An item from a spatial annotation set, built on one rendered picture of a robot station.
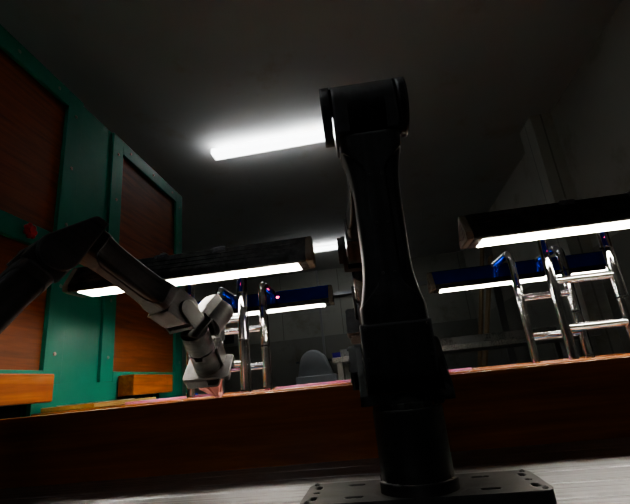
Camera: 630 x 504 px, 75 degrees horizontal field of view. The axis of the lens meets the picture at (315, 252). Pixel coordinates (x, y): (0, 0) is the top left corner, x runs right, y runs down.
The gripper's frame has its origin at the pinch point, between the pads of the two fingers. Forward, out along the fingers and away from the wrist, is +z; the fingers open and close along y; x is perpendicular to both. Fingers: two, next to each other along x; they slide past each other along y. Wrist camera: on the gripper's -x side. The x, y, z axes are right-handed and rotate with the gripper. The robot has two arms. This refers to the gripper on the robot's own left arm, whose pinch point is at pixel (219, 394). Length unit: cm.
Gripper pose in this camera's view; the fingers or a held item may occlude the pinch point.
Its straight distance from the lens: 102.5
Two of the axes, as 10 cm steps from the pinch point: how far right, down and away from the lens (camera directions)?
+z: 1.5, 8.5, 5.1
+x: -0.2, 5.2, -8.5
